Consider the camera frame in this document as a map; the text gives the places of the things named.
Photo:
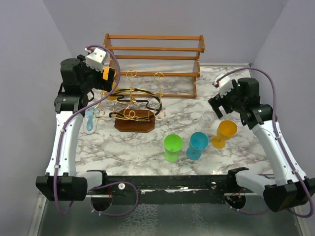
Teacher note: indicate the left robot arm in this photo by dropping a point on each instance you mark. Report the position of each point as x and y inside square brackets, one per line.
[80, 76]

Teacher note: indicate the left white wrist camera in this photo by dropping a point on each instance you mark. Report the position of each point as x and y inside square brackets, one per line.
[95, 59]

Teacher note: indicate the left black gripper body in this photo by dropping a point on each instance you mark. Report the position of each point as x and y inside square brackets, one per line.
[93, 77]

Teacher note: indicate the clear glass cup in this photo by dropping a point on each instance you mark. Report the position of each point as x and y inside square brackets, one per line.
[206, 120]

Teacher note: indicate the blue plastic wine glass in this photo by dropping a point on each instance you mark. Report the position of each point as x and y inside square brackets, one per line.
[197, 144]

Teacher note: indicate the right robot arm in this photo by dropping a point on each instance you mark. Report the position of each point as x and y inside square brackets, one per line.
[290, 186]

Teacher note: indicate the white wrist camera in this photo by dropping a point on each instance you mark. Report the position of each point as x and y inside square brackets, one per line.
[95, 59]
[224, 85]

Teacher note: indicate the black base frame bar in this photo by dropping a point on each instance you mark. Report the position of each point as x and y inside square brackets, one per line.
[160, 190]

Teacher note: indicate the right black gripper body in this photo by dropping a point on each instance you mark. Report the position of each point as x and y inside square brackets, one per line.
[230, 102]

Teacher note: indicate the gold wire wine glass rack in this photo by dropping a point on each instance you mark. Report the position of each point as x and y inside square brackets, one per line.
[137, 116]

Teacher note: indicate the blue packaged item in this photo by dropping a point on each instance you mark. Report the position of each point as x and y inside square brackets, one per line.
[90, 121]

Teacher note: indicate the wooden shelf rack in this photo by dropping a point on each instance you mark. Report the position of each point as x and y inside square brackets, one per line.
[169, 55]

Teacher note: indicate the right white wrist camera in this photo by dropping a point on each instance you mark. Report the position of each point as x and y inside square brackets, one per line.
[224, 85]

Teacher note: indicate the green plastic wine glass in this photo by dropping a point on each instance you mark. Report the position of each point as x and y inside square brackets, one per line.
[173, 144]

